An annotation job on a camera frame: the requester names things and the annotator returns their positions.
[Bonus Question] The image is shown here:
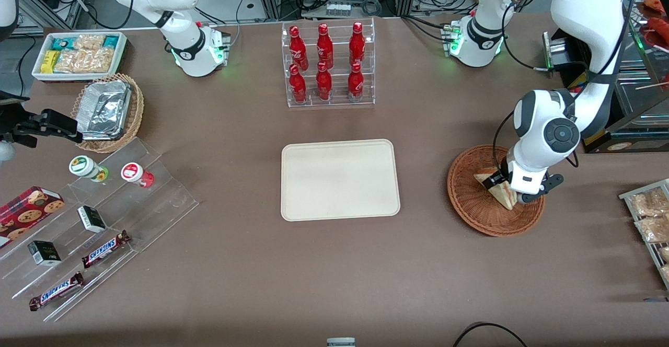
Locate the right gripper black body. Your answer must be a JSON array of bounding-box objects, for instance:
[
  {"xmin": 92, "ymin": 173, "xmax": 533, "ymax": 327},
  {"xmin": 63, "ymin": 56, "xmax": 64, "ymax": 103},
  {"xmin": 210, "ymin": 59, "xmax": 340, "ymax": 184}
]
[{"xmin": 0, "ymin": 104, "xmax": 39, "ymax": 148}]

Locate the triangular sandwich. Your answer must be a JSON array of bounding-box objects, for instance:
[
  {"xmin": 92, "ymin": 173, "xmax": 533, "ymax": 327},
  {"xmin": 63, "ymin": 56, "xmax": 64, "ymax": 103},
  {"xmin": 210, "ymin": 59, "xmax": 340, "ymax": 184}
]
[{"xmin": 474, "ymin": 168, "xmax": 519, "ymax": 211}]

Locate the brown round wicker basket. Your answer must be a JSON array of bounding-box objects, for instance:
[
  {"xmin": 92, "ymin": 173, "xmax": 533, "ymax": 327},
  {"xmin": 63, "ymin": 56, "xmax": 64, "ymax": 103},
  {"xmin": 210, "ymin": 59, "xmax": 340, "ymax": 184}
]
[{"xmin": 447, "ymin": 144, "xmax": 546, "ymax": 238}]

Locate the light wicker basket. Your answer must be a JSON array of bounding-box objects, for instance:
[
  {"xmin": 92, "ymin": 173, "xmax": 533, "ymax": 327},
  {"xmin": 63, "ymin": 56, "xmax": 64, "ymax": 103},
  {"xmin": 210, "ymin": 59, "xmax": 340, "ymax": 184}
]
[{"xmin": 71, "ymin": 73, "xmax": 145, "ymax": 154}]

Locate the cream rectangular plastic tray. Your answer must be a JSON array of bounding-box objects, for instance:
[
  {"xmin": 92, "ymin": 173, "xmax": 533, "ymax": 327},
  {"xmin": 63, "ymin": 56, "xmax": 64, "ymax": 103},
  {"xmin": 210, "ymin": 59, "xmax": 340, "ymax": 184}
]
[{"xmin": 281, "ymin": 138, "xmax": 401, "ymax": 222}]

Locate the green lid snack cup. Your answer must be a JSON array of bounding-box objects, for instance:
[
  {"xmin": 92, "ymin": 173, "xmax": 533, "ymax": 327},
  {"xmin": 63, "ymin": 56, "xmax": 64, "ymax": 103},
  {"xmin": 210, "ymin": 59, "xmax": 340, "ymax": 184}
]
[{"xmin": 68, "ymin": 155, "xmax": 110, "ymax": 183}]

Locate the white rectangular snack bin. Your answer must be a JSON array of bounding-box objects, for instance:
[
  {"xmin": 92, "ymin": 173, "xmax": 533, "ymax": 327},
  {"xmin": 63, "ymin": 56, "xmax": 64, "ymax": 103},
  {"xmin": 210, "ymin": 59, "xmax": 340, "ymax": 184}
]
[{"xmin": 31, "ymin": 31, "xmax": 129, "ymax": 83}]

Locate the clear cracker bag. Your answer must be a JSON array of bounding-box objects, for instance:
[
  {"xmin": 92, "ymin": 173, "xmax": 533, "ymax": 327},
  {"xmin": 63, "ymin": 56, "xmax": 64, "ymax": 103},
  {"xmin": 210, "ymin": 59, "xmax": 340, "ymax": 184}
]
[
  {"xmin": 84, "ymin": 47, "xmax": 116, "ymax": 73},
  {"xmin": 73, "ymin": 34, "xmax": 105, "ymax": 51},
  {"xmin": 54, "ymin": 49, "xmax": 87, "ymax": 74}
]

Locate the red tartan cookie box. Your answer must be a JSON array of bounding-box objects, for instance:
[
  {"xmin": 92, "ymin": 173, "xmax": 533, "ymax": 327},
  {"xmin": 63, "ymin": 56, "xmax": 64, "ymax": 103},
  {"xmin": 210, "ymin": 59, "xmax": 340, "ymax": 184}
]
[{"xmin": 0, "ymin": 186, "xmax": 65, "ymax": 249}]

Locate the red lid snack cup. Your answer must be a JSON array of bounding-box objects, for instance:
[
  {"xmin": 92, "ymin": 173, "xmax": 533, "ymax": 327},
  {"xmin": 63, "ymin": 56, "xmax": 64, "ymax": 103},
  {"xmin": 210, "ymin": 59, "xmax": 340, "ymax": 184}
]
[{"xmin": 121, "ymin": 162, "xmax": 155, "ymax": 189}]

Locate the black appliance with yellow panel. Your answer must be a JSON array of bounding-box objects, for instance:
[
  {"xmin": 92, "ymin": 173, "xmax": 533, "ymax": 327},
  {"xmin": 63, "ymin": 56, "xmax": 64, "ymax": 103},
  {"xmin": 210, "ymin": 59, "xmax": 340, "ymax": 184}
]
[{"xmin": 562, "ymin": 2, "xmax": 669, "ymax": 154}]

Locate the small black carton box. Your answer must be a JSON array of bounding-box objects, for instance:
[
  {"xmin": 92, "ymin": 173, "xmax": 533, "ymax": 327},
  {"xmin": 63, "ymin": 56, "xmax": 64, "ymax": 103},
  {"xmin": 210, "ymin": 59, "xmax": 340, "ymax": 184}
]
[
  {"xmin": 27, "ymin": 240, "xmax": 62, "ymax": 267},
  {"xmin": 77, "ymin": 205, "xmax": 107, "ymax": 234}
]

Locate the clear acrylic stepped display stand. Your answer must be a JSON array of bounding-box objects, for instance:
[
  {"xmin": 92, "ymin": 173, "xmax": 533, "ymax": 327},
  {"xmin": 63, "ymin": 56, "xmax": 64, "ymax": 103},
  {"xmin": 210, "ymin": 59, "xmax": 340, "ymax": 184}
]
[{"xmin": 0, "ymin": 137, "xmax": 200, "ymax": 322}]

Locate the Snickers chocolate bar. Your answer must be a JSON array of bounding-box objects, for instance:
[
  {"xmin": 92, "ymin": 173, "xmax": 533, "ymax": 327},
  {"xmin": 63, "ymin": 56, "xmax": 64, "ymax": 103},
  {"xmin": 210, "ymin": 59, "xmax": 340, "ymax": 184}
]
[
  {"xmin": 29, "ymin": 271, "xmax": 85, "ymax": 312},
  {"xmin": 81, "ymin": 230, "xmax": 131, "ymax": 269}
]

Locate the silver metal box device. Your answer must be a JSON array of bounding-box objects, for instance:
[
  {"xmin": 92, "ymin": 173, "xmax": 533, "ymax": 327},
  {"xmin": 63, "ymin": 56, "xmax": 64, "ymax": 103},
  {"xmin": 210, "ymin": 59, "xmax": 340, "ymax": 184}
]
[{"xmin": 542, "ymin": 31, "xmax": 575, "ymax": 72}]

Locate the red cola bottle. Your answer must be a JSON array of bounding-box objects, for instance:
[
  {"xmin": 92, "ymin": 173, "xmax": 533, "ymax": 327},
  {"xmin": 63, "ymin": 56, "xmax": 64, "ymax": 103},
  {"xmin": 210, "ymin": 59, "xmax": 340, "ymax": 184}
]
[
  {"xmin": 316, "ymin": 62, "xmax": 333, "ymax": 101},
  {"xmin": 349, "ymin": 21, "xmax": 366, "ymax": 66},
  {"xmin": 289, "ymin": 64, "xmax": 307, "ymax": 103},
  {"xmin": 289, "ymin": 25, "xmax": 309, "ymax": 71},
  {"xmin": 317, "ymin": 23, "xmax": 334, "ymax": 70},
  {"xmin": 348, "ymin": 62, "xmax": 364, "ymax": 102}
]

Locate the clear acrylic bottle rack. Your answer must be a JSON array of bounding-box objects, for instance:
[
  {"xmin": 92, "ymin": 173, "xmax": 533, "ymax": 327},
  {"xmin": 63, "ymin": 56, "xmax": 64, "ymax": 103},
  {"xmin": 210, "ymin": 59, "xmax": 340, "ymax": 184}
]
[{"xmin": 281, "ymin": 18, "xmax": 376, "ymax": 109}]

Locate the black floor cable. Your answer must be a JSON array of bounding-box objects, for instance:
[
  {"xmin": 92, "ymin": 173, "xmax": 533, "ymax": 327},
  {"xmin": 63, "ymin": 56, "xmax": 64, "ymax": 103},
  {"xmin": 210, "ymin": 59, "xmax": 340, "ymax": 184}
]
[{"xmin": 453, "ymin": 321, "xmax": 527, "ymax": 347}]

